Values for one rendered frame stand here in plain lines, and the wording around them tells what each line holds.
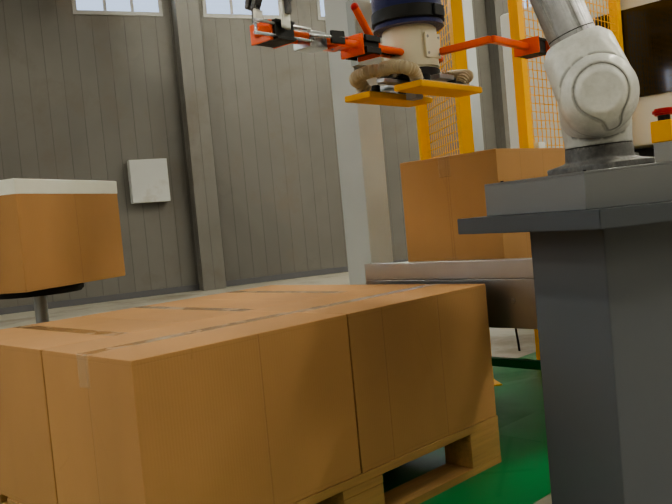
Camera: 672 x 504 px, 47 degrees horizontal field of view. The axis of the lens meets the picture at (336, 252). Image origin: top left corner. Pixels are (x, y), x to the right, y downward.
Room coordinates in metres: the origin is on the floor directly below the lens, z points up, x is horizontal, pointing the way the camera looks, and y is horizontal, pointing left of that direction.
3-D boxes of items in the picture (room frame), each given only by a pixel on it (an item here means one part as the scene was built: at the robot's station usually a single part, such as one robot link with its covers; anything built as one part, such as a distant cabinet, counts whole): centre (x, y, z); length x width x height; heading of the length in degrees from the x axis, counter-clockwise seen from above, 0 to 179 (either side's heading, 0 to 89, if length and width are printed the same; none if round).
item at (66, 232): (3.08, 1.18, 0.82); 0.60 x 0.40 x 0.40; 161
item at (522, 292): (2.52, -0.35, 0.47); 0.70 x 0.03 x 0.15; 45
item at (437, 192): (2.76, -0.60, 0.75); 0.60 x 0.40 x 0.40; 133
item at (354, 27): (3.69, -0.24, 1.62); 0.20 x 0.05 x 0.30; 135
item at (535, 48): (2.51, -0.68, 1.26); 0.09 x 0.08 x 0.05; 49
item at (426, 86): (2.39, -0.36, 1.16); 0.34 x 0.10 x 0.05; 139
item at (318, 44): (2.10, 0.02, 1.25); 0.07 x 0.07 x 0.04; 49
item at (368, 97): (2.51, -0.22, 1.16); 0.34 x 0.10 x 0.05; 139
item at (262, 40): (2.00, 0.11, 1.26); 0.08 x 0.07 x 0.05; 139
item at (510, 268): (2.52, -0.35, 0.58); 0.70 x 0.03 x 0.06; 45
